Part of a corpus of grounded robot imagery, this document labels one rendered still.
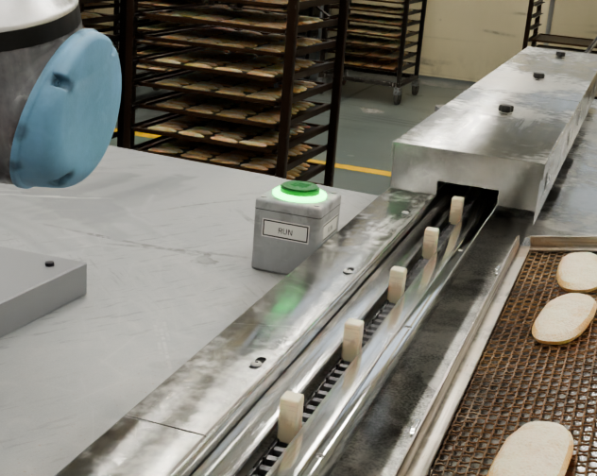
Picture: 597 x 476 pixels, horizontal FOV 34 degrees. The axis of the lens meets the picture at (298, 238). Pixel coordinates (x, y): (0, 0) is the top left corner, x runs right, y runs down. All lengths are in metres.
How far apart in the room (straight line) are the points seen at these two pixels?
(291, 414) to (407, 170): 0.59
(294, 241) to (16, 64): 0.39
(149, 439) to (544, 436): 0.23
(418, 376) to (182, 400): 0.23
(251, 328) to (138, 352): 0.10
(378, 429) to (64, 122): 0.31
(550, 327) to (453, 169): 0.49
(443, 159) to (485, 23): 6.63
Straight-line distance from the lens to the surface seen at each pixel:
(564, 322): 0.72
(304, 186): 1.00
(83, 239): 1.08
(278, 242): 0.99
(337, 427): 0.63
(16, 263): 0.92
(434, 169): 1.18
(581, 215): 1.37
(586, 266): 0.84
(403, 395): 0.78
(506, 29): 7.78
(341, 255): 0.94
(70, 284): 0.90
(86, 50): 0.71
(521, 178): 1.17
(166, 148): 3.41
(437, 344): 0.87
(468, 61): 7.85
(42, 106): 0.69
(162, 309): 0.90
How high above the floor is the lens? 1.16
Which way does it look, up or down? 18 degrees down
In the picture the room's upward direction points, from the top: 5 degrees clockwise
